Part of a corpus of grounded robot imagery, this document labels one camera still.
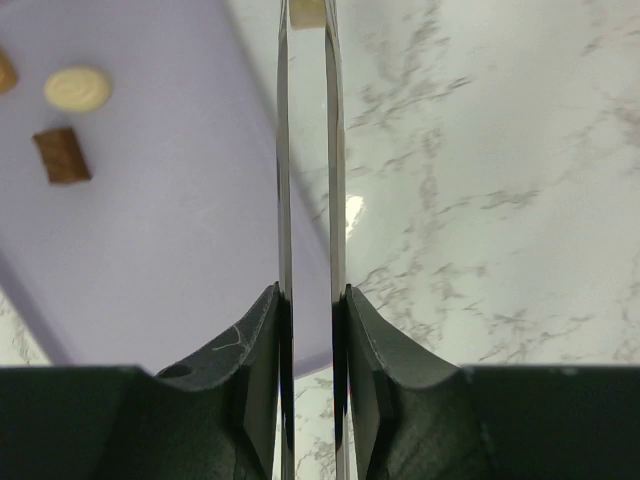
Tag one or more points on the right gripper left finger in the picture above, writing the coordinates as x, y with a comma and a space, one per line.
210, 415

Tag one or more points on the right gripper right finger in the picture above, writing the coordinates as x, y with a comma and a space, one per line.
417, 416

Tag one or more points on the brown rectangular chocolate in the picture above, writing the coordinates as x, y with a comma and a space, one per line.
62, 156

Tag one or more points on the metal tongs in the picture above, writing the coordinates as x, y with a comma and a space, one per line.
337, 242

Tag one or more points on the white oval chocolate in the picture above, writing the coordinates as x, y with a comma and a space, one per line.
78, 89

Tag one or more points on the caramel square chocolate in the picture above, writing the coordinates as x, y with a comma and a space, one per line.
8, 74

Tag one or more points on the white rectangular chocolate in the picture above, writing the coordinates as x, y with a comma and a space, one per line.
307, 14

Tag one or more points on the lavender tray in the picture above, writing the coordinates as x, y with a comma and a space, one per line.
175, 235

